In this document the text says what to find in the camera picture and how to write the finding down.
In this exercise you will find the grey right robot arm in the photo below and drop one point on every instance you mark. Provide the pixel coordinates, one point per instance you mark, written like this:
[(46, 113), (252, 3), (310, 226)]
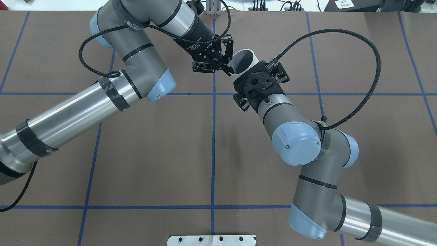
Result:
[(317, 207)]

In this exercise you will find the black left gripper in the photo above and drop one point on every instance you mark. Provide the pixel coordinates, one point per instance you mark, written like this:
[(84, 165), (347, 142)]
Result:
[(197, 41)]

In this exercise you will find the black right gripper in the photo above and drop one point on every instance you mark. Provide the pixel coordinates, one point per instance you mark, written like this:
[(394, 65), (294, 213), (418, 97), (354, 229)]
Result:
[(241, 100)]

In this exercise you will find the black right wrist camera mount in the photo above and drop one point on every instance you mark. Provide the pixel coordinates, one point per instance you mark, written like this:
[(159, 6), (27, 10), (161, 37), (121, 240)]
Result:
[(258, 85)]

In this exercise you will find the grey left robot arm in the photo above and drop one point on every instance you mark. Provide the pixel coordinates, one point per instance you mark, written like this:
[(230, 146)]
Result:
[(119, 24)]

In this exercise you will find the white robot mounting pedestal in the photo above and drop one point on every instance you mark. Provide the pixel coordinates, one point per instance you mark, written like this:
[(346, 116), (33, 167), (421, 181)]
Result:
[(212, 240)]

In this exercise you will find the aluminium frame post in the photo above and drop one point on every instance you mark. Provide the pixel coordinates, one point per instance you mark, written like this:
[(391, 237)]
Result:
[(214, 8)]

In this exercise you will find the white HOME mug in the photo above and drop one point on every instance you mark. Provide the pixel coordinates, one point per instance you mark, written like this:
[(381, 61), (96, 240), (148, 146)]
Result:
[(242, 61)]

